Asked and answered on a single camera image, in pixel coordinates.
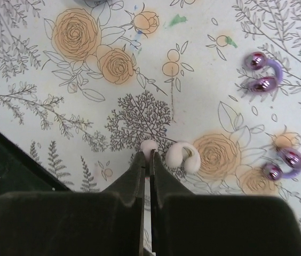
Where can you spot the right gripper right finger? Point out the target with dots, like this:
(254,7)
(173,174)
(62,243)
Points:
(184,223)

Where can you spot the purple earbud near case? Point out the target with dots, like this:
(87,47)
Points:
(257,61)

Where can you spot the purple earbud right one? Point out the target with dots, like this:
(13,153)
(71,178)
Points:
(291,158)

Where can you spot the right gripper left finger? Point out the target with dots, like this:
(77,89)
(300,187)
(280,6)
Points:
(110,222)

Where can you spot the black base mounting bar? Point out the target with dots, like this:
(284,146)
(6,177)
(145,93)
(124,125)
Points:
(19,172)

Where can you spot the floral patterned table mat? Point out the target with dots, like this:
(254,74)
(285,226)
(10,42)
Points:
(81,87)

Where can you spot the white earbud one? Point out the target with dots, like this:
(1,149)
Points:
(185,155)
(146,147)

